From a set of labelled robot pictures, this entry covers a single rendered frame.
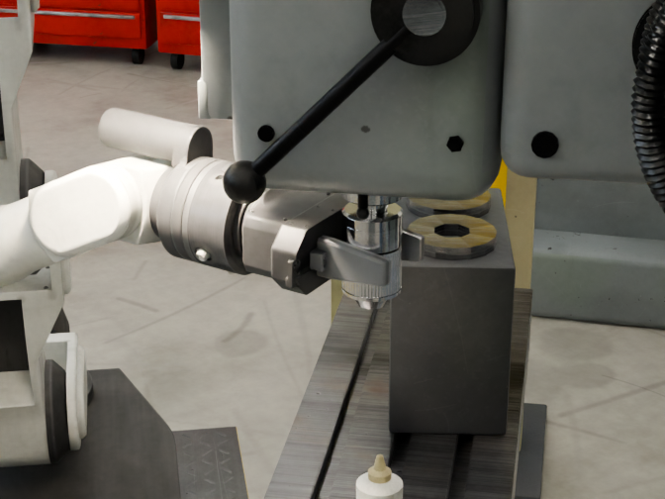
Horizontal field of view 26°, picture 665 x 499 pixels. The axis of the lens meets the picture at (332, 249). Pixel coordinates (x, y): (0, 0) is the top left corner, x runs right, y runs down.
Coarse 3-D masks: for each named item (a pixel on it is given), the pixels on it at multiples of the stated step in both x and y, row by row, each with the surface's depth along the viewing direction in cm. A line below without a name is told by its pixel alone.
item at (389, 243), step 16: (352, 240) 110; (368, 240) 109; (384, 240) 109; (400, 240) 111; (384, 256) 110; (400, 256) 112; (400, 272) 112; (352, 288) 112; (368, 288) 111; (384, 288) 111; (400, 288) 113
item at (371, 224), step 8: (344, 208) 111; (352, 208) 111; (392, 208) 111; (400, 208) 111; (344, 216) 110; (352, 216) 109; (376, 216) 109; (384, 216) 109; (392, 216) 109; (400, 216) 110; (344, 224) 110; (352, 224) 109; (360, 224) 109; (368, 224) 109; (376, 224) 109; (384, 224) 109; (392, 224) 109; (400, 224) 110
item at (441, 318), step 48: (432, 240) 141; (480, 240) 141; (432, 288) 140; (480, 288) 140; (432, 336) 142; (480, 336) 142; (432, 384) 144; (480, 384) 144; (432, 432) 146; (480, 432) 146
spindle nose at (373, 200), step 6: (348, 198) 109; (354, 198) 108; (372, 198) 108; (378, 198) 108; (384, 198) 108; (390, 198) 108; (396, 198) 109; (372, 204) 108; (378, 204) 108; (384, 204) 108
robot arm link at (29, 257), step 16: (0, 208) 131; (16, 208) 128; (0, 224) 128; (16, 224) 127; (0, 240) 128; (16, 240) 127; (32, 240) 126; (0, 256) 129; (16, 256) 128; (32, 256) 128; (48, 256) 127; (0, 272) 130; (16, 272) 130; (32, 272) 132
